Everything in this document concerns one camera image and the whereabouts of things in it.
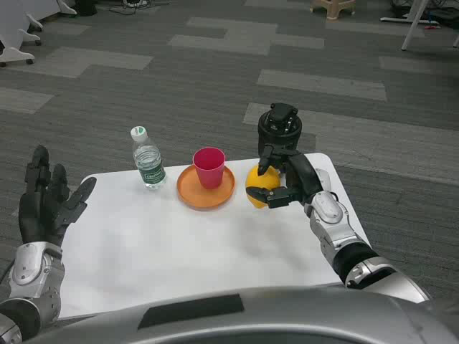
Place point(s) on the white partition panel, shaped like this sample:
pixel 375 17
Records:
pixel 14 18

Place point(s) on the white caster foot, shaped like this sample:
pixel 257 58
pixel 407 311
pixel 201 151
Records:
pixel 35 20
pixel 67 6
pixel 16 53
pixel 30 36

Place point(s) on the beige plastic stool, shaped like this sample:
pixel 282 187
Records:
pixel 331 6

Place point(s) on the yellow lemon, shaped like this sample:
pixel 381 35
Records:
pixel 263 181

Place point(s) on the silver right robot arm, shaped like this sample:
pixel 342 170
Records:
pixel 337 229

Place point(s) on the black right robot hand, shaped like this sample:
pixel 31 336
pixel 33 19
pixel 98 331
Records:
pixel 303 175

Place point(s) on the orange round plate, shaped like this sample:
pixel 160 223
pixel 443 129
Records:
pixel 186 191

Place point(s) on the white desk leg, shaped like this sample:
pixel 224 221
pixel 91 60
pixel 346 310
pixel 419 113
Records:
pixel 414 25

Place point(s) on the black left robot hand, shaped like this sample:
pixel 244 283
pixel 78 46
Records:
pixel 41 211

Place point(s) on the clear plastic water bottle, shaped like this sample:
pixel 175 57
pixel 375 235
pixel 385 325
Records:
pixel 148 165

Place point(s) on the silver robot chest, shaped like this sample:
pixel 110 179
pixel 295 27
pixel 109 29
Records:
pixel 287 319

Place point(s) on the pink plastic cup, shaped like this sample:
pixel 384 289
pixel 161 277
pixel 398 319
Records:
pixel 209 172

